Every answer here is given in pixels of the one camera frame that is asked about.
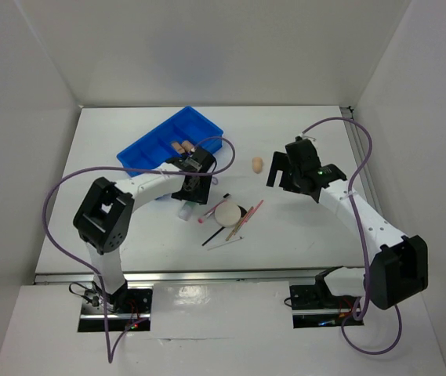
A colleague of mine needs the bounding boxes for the mint green white tube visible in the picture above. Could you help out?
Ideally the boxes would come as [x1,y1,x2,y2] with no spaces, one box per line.
[178,201,197,221]

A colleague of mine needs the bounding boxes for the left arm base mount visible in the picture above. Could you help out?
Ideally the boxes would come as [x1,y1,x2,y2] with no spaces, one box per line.
[68,282,153,333]

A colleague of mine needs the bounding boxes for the blue divided plastic bin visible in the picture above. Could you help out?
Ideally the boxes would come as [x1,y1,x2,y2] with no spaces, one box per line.
[116,106,223,201]

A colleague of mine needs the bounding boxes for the round cream powder puff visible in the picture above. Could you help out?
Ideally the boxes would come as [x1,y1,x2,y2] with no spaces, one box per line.
[214,201,241,228]

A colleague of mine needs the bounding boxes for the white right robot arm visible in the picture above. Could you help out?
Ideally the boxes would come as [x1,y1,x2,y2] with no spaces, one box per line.
[267,137,429,309]

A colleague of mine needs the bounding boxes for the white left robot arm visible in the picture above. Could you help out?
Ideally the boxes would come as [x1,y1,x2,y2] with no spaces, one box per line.
[73,147,216,313]

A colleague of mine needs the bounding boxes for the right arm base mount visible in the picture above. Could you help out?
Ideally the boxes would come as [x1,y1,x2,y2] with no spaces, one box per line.
[283,266,364,329]

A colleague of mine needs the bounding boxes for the aluminium rail front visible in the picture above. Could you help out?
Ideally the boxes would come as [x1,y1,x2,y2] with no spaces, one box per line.
[33,266,367,285]

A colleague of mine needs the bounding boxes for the long pink makeup brush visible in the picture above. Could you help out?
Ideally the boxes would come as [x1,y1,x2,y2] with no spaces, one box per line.
[243,200,264,223]

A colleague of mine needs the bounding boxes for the beige makeup sponge egg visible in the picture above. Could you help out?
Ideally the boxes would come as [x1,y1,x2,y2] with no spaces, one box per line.
[252,157,263,174]

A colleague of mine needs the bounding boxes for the pink brow comb brush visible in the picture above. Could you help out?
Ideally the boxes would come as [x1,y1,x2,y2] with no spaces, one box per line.
[198,193,230,223]

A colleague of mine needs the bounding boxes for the white thin makeup pencil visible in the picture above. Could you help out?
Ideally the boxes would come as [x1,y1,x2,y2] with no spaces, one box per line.
[207,237,244,251]

